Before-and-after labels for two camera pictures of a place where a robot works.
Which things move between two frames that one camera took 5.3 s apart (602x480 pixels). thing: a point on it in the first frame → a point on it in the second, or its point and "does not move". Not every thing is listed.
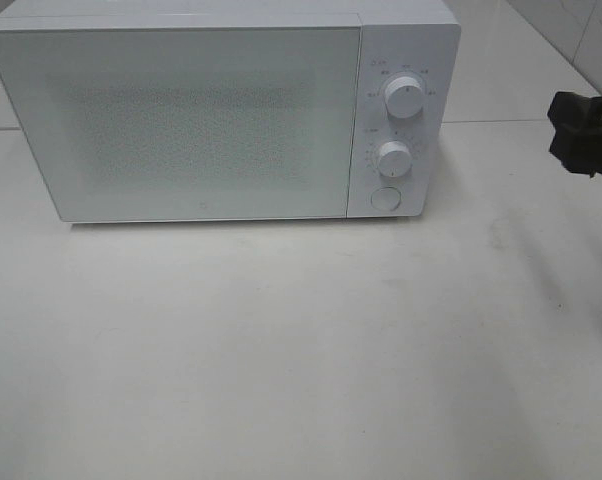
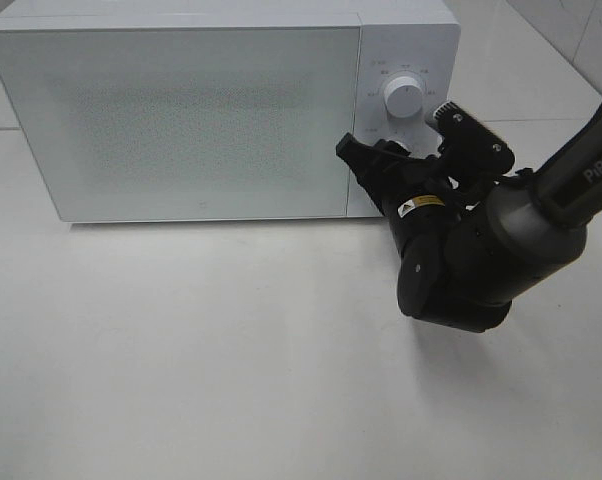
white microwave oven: [142, 111] does not move
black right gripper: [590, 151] → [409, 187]
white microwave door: [208, 123] does not move
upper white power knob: [404, 97] does not move
